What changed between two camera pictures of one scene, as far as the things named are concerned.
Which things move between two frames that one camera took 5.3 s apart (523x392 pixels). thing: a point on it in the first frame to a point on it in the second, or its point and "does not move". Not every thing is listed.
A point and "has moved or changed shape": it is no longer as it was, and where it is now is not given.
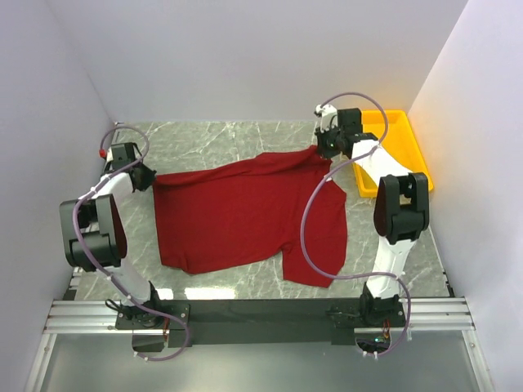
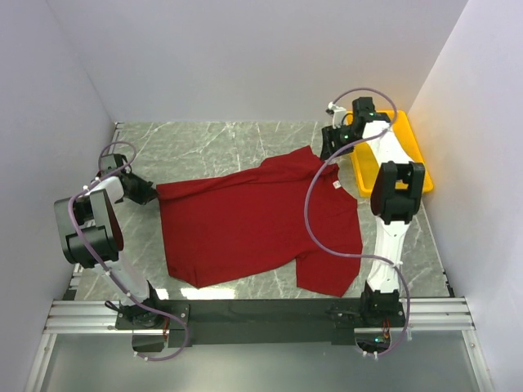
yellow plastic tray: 395,132 does not move
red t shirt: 277,206 has moved or changed shape
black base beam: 264,321 does not move
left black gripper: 149,177 to 148,192
